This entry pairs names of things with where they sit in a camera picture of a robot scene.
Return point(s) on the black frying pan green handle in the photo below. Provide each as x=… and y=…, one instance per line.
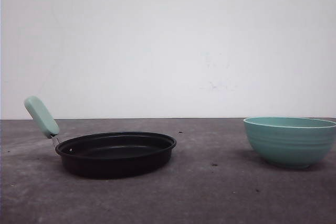
x=104, y=155

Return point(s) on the teal ceramic bowl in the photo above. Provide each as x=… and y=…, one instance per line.
x=290, y=142

